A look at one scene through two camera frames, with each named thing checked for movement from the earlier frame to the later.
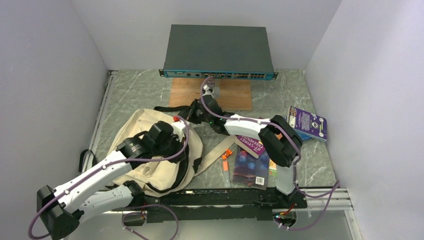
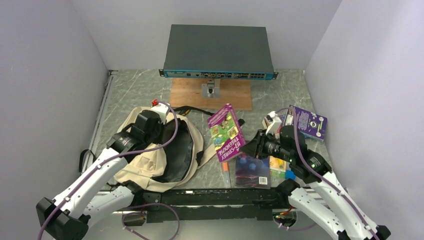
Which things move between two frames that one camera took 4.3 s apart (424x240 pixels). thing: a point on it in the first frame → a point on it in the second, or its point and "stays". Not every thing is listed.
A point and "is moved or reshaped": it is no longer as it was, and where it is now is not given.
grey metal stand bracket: x=215 y=84 stays
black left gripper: x=179 y=145 → x=159 y=138
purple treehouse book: x=255 y=145 is moved or reshaped
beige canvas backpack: x=164 y=177 is moved or reshaped
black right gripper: x=189 y=114 → x=255 y=149
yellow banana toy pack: x=272 y=168 stays
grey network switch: x=219 y=52 stays
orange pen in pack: x=225 y=167 stays
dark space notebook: x=249 y=171 stays
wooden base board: x=235 y=93 stays
